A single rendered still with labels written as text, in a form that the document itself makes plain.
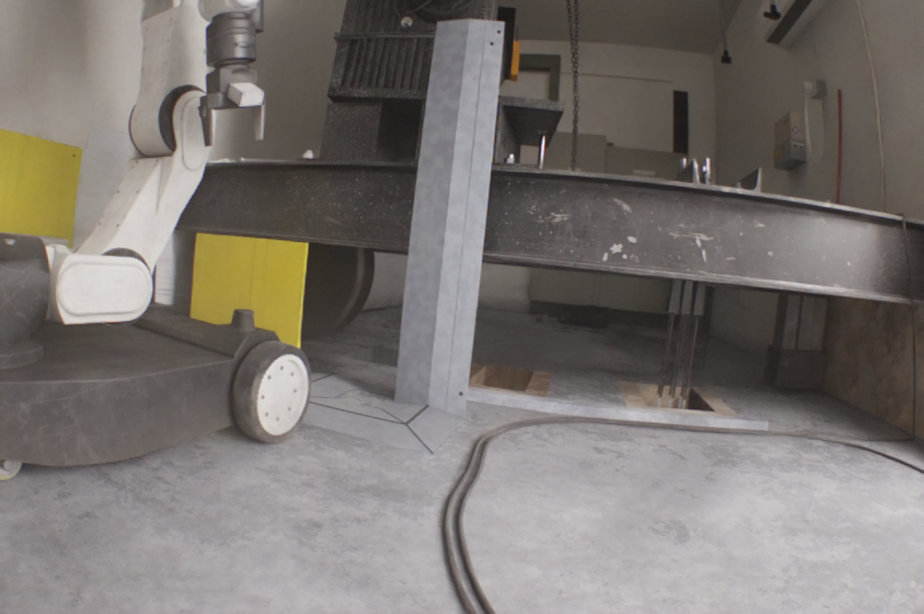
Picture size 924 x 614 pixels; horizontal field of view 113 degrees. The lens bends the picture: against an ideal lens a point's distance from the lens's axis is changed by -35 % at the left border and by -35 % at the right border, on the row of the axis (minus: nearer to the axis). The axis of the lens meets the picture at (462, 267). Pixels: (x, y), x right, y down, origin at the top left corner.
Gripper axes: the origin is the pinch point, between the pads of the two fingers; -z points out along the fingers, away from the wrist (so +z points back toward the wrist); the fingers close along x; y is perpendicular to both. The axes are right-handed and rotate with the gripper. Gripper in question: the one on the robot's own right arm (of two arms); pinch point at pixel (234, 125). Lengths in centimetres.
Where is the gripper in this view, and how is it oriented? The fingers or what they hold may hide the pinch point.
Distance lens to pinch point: 83.9
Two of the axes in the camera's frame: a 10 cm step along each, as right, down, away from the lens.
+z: -0.4, -9.5, -3.0
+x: 4.9, -2.8, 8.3
